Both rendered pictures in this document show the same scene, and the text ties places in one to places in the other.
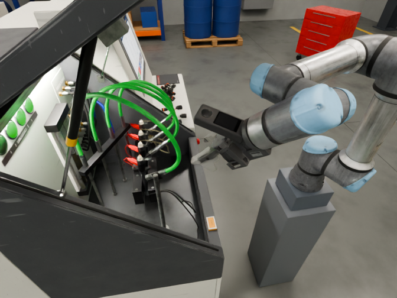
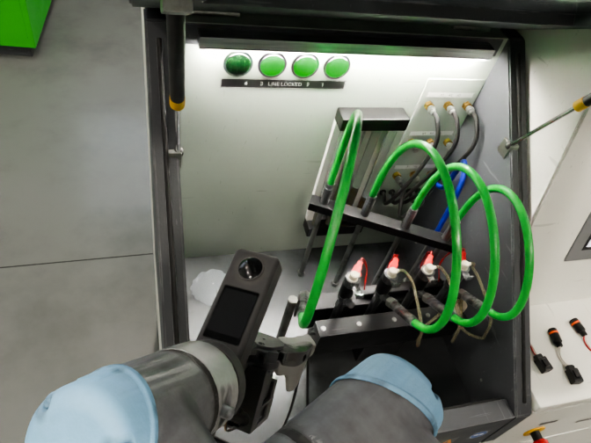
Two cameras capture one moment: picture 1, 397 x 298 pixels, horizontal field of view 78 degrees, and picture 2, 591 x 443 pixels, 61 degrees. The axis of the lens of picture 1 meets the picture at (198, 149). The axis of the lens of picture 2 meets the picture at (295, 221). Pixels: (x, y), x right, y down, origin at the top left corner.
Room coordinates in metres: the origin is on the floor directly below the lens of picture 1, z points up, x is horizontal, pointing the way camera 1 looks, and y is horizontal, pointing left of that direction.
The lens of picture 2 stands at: (0.39, -0.29, 1.86)
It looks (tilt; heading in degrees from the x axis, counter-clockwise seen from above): 48 degrees down; 74
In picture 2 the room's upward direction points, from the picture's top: 16 degrees clockwise
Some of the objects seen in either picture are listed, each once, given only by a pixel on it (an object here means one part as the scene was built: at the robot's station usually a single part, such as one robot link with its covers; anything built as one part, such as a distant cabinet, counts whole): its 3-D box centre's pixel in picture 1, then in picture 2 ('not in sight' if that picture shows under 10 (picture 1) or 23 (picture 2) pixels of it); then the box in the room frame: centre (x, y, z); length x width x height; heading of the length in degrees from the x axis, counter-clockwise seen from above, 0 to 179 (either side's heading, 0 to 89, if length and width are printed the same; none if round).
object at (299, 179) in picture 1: (308, 172); not in sight; (0.77, -0.50, 0.95); 0.15 x 0.15 x 0.10
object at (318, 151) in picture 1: (318, 154); not in sight; (0.76, -0.50, 1.07); 0.13 x 0.12 x 0.14; 37
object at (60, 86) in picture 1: (74, 109); (430, 143); (0.88, 0.52, 1.20); 0.13 x 0.03 x 0.31; 9
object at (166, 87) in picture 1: (168, 90); not in sight; (1.43, 0.19, 1.01); 0.23 x 0.11 x 0.06; 9
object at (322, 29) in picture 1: (324, 38); not in sight; (4.46, -2.17, 0.43); 0.70 x 0.46 x 0.86; 35
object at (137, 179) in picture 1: (147, 173); (378, 323); (0.80, 0.24, 0.91); 0.34 x 0.10 x 0.15; 9
